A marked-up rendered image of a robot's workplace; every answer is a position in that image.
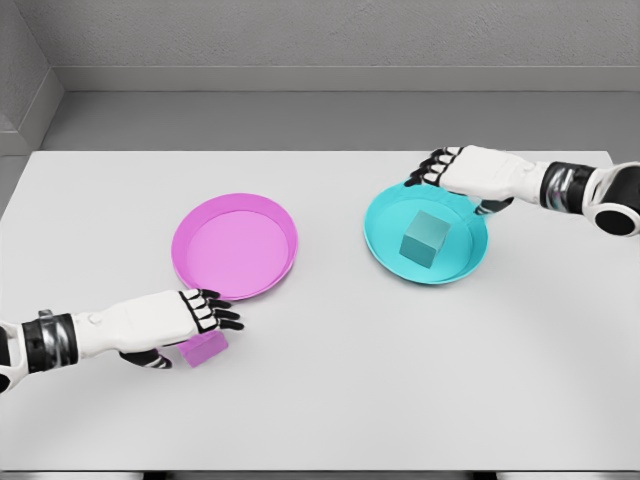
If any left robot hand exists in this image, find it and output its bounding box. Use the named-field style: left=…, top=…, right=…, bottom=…
left=97, top=288, right=246, bottom=371

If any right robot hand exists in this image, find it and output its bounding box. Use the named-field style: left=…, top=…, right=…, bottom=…
left=404, top=145, right=533, bottom=217

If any pink block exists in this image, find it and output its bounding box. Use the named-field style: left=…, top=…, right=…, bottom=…
left=176, top=330, right=230, bottom=370

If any teal block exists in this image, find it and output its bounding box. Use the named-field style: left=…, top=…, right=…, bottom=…
left=399, top=209, right=452, bottom=270

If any cyan plate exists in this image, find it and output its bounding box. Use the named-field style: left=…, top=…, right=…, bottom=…
left=362, top=180, right=489, bottom=286

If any pink plate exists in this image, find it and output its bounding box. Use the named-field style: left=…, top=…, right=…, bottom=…
left=171, top=192, right=300, bottom=302

